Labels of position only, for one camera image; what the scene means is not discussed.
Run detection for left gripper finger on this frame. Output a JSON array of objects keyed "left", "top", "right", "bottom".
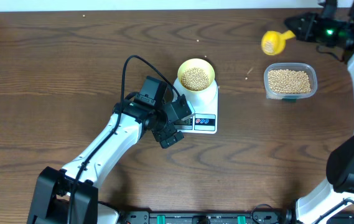
[
  {"left": 164, "top": 95, "right": 195, "bottom": 121},
  {"left": 152, "top": 124, "right": 184, "bottom": 149}
]

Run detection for yellow measuring scoop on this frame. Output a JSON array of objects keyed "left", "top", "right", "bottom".
[{"left": 261, "top": 30, "right": 296, "bottom": 55}]

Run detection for pale yellow bowl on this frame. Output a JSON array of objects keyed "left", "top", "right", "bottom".
[{"left": 177, "top": 58, "right": 215, "bottom": 93}]

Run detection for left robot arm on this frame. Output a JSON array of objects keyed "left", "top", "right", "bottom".
[{"left": 27, "top": 94, "right": 194, "bottom": 223}]

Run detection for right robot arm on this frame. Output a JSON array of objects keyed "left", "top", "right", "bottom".
[{"left": 284, "top": 0, "right": 354, "bottom": 223}]

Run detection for white digital kitchen scale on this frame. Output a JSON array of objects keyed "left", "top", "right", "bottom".
[{"left": 174, "top": 79, "right": 218, "bottom": 134}]

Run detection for soybeans in bowl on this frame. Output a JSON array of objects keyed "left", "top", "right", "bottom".
[{"left": 181, "top": 67, "right": 210, "bottom": 91}]

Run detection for soybeans in scoop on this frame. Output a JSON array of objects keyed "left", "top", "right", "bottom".
[{"left": 263, "top": 40, "right": 274, "bottom": 55}]

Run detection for clear plastic container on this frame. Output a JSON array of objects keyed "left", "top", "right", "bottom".
[{"left": 264, "top": 63, "right": 317, "bottom": 100}]

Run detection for soybeans in container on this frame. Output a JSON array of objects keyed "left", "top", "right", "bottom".
[{"left": 268, "top": 69, "right": 311, "bottom": 94}]

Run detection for left black cable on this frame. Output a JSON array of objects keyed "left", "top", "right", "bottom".
[{"left": 67, "top": 55, "right": 182, "bottom": 224}]

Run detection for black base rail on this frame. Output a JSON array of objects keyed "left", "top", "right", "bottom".
[{"left": 117, "top": 210, "right": 287, "bottom": 224}]

